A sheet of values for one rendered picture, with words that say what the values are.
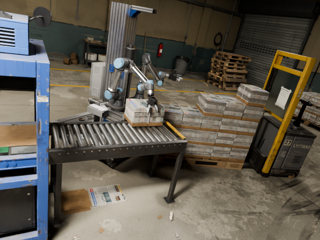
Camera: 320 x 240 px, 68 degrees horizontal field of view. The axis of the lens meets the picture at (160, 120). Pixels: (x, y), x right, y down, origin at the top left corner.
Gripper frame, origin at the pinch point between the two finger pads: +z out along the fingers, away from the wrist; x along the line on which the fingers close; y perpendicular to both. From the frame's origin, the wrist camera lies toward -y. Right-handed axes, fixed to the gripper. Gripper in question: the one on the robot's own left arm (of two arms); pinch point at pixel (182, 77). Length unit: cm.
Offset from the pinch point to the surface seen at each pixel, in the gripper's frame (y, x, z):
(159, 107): 8, 97, -21
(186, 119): 45, 42, 17
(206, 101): 16, 32, 39
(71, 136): 22, 163, -93
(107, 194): 104, 147, -58
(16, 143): 18, 191, -125
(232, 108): 21, 24, 77
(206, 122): 46, 35, 46
